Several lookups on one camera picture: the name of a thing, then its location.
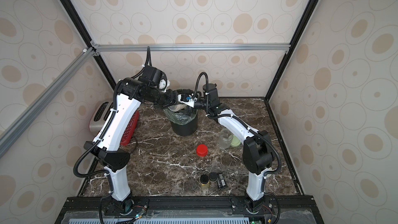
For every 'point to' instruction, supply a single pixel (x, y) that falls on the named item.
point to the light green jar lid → (235, 141)
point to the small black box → (221, 181)
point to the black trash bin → (185, 129)
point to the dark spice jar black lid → (213, 178)
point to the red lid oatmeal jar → (176, 107)
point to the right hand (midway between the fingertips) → (186, 98)
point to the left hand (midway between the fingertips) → (182, 102)
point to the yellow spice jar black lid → (204, 181)
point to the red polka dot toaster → (99, 116)
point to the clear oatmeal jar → (226, 136)
